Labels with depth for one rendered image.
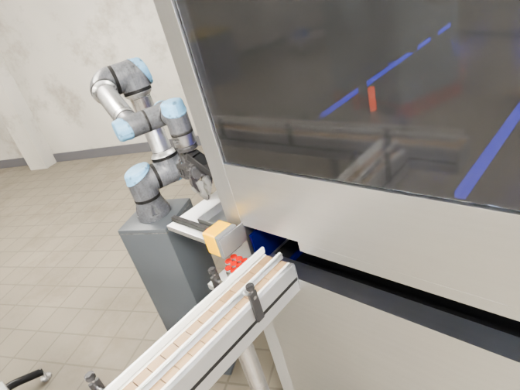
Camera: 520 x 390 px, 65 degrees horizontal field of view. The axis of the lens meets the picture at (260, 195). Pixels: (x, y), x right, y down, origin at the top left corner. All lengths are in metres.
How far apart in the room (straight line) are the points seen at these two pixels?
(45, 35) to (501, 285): 5.21
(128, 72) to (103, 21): 3.26
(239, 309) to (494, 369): 0.55
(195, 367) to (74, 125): 5.01
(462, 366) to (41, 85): 5.44
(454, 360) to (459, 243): 0.32
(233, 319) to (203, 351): 0.10
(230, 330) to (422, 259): 0.45
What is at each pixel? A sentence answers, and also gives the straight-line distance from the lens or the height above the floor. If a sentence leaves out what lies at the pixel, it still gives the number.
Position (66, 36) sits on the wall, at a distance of 5.33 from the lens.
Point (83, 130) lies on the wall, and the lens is 5.72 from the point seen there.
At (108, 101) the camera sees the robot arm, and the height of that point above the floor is 1.35.
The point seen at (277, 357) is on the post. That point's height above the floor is 0.43.
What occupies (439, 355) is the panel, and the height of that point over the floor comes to 0.80.
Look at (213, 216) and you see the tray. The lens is 1.52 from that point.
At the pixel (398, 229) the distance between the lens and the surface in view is 0.84.
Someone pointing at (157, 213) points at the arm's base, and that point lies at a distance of 1.84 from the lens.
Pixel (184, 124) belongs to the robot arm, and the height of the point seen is 1.25.
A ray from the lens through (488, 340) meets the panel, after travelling 0.99.
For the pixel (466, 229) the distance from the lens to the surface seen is 0.78.
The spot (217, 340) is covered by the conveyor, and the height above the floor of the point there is 0.93.
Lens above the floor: 1.63
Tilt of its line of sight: 28 degrees down
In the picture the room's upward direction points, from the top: 16 degrees counter-clockwise
